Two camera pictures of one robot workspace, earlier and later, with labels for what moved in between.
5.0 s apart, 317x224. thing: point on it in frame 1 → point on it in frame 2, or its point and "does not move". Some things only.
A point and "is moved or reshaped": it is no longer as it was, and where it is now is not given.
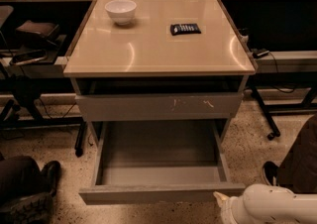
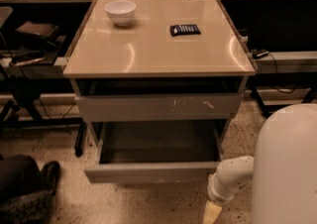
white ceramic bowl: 122,11 does not move
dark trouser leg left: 20,177 does not move
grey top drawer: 158,106 does not move
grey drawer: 148,162 is moved or reshaped
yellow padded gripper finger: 222,199 → 211,213
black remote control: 184,29 does not move
